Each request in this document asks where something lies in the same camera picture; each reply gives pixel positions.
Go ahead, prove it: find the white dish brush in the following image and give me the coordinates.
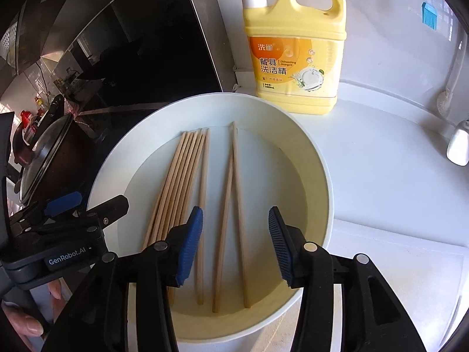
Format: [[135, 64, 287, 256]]
[[436, 29, 468, 115]]

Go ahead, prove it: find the white plastic basin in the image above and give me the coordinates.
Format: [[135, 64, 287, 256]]
[[86, 93, 335, 351]]

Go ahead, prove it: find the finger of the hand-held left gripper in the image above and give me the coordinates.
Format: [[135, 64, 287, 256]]
[[9, 192, 82, 228], [22, 195, 130, 244]]

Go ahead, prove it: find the metal spatula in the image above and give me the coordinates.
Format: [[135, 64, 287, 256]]
[[446, 120, 469, 165]]

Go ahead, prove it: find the dark cooking pot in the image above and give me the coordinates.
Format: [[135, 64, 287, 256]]
[[13, 95, 98, 209]]

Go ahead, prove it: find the white cutting board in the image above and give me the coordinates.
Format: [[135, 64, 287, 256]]
[[322, 218, 466, 352]]

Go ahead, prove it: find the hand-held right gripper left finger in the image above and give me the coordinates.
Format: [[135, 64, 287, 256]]
[[42, 206, 204, 352]]

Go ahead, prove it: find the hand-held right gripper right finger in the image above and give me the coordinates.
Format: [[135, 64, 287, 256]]
[[268, 206, 411, 352]]

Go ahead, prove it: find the pile of wooden chopsticks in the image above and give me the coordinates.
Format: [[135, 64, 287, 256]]
[[142, 122, 252, 314]]

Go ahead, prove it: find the glass pot lid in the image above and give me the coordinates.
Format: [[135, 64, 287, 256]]
[[16, 112, 76, 202]]

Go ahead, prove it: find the yellow dish detergent bottle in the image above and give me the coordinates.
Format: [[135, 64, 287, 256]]
[[219, 0, 348, 116]]

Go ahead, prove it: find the person's left hand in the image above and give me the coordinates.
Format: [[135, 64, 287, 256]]
[[0, 278, 64, 340]]

